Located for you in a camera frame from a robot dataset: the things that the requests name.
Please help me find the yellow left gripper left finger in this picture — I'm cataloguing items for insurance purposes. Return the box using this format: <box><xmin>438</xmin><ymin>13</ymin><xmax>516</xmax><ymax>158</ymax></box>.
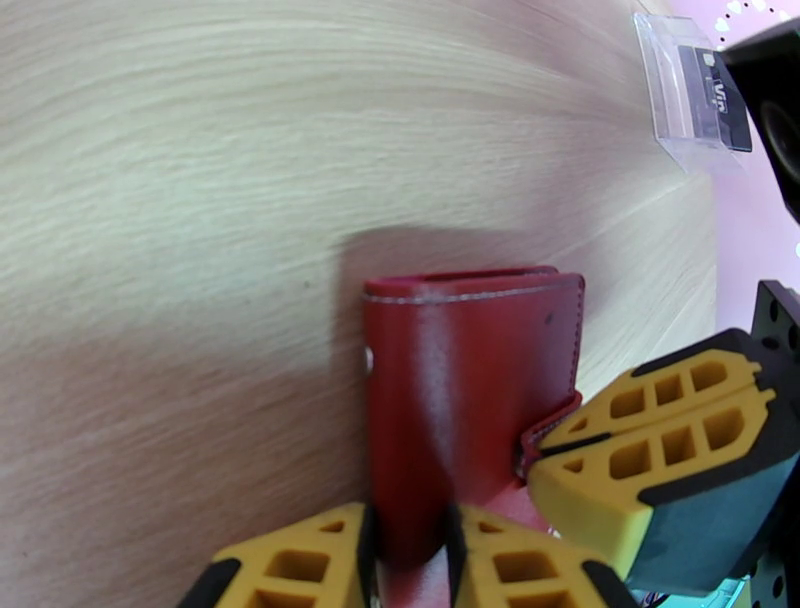
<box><xmin>177</xmin><ymin>501</ymin><xmax>378</xmax><ymax>608</ymax></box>

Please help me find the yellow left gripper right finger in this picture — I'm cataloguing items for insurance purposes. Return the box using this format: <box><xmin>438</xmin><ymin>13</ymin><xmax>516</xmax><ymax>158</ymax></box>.
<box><xmin>446</xmin><ymin>501</ymin><xmax>639</xmax><ymax>608</ymax></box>

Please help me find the red leather card holder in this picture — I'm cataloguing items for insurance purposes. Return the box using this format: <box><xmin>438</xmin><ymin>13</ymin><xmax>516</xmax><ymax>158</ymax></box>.
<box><xmin>362</xmin><ymin>267</ymin><xmax>587</xmax><ymax>608</ymax></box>

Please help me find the clear acrylic card box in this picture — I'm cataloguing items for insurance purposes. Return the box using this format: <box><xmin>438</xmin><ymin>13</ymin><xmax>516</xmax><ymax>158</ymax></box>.
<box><xmin>632</xmin><ymin>12</ymin><xmax>761</xmax><ymax>176</ymax></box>

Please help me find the stack of plastic cards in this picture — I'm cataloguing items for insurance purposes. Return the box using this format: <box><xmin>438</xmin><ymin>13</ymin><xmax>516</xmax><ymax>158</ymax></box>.
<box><xmin>677</xmin><ymin>44</ymin><xmax>754</xmax><ymax>153</ymax></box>

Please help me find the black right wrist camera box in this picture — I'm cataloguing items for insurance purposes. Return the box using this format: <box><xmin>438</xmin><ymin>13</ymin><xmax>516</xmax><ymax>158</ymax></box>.
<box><xmin>718</xmin><ymin>18</ymin><xmax>800</xmax><ymax>226</ymax></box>

